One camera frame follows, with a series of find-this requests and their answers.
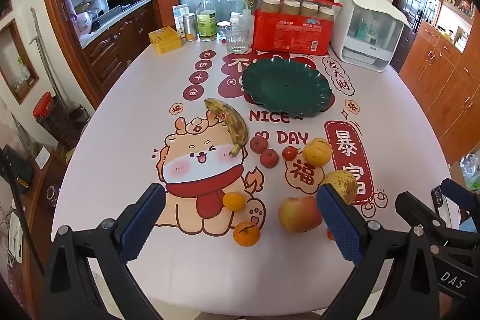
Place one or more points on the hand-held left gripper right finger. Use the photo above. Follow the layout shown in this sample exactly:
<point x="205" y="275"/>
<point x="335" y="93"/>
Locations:
<point x="337" y="218"/>

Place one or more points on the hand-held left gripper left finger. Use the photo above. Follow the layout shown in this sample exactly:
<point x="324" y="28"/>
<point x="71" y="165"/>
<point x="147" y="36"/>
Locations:
<point x="144" y="218"/>

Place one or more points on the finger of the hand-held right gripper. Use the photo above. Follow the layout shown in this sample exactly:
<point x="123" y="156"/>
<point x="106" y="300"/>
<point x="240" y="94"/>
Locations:
<point x="412" y="207"/>
<point x="455" y="188"/>

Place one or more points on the speckled yellow pear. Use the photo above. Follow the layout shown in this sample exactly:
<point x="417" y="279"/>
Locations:
<point x="343" y="183"/>

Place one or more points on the large red yellow apple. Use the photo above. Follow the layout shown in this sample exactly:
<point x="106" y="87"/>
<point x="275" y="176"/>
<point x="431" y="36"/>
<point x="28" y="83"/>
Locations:
<point x="296" y="213"/>

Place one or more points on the yellow striped melon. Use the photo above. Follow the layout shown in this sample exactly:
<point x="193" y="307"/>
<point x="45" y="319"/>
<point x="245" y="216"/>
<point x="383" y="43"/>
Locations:
<point x="317" y="152"/>

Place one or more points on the red cherry tomato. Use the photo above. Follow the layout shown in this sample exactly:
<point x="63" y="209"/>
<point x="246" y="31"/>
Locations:
<point x="330" y="234"/>
<point x="289" y="153"/>

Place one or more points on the small red apple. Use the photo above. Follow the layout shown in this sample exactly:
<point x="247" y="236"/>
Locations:
<point x="257" y="144"/>
<point x="269" y="158"/>

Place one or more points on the orange tangerine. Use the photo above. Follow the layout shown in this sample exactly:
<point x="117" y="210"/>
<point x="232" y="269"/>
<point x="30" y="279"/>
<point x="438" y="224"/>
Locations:
<point x="234" y="200"/>
<point x="246" y="234"/>

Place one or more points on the dark green scalloped plate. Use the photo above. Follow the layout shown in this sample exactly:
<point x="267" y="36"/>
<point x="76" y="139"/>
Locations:
<point x="285" y="87"/>

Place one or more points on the clear plastic bag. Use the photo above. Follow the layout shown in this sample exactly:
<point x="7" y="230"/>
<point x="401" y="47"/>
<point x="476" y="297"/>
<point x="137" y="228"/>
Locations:
<point x="470" y="172"/>

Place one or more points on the wooden sideboard cabinet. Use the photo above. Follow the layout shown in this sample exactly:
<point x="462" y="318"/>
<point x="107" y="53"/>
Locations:
<point x="438" y="80"/>

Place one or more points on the spotted yellow banana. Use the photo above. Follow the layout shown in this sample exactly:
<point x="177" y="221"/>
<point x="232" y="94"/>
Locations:
<point x="232" y="125"/>

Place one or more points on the red lidded jar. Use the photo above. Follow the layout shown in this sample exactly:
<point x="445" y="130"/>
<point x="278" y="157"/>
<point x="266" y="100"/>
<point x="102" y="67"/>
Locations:
<point x="42" y="104"/>

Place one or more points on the wooden kitchen counter cabinet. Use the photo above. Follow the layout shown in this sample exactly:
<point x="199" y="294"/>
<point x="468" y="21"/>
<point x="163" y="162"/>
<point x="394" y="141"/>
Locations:
<point x="112" y="54"/>

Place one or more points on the wooden display shelf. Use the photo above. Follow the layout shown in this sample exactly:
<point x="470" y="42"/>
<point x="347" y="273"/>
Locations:
<point x="455" y="20"/>

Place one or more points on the yellow cardboard box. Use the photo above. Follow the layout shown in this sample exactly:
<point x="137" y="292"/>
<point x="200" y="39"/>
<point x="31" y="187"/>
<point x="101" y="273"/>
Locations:
<point x="165" y="40"/>

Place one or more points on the red paper cup packet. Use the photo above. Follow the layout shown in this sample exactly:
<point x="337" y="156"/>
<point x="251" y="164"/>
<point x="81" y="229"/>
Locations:
<point x="288" y="31"/>

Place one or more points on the white cup holder cabinet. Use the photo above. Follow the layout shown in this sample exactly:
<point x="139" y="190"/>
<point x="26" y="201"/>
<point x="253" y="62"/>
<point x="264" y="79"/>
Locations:
<point x="339" y="24"/>

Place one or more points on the metal can orange label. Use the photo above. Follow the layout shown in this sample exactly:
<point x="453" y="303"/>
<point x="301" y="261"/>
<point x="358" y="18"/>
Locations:
<point x="190" y="28"/>

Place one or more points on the clear ribbed glass cup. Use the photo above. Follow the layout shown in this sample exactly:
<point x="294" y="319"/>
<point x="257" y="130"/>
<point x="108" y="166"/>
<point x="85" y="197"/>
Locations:
<point x="237" y="40"/>
<point x="222" y="30"/>

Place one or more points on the glass bottle green label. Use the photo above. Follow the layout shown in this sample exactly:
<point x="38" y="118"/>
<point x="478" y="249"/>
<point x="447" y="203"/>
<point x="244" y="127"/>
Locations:
<point x="207" y="22"/>

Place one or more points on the white blue carton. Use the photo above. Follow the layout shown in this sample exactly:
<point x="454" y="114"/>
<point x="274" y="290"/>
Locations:
<point x="179" y="14"/>

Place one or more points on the white squeeze bottle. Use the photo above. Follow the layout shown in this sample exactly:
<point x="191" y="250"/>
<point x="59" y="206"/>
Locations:
<point x="247" y="22"/>

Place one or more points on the small white pill bottle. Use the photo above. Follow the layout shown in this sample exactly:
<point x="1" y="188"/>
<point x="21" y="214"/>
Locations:
<point x="235" y="19"/>

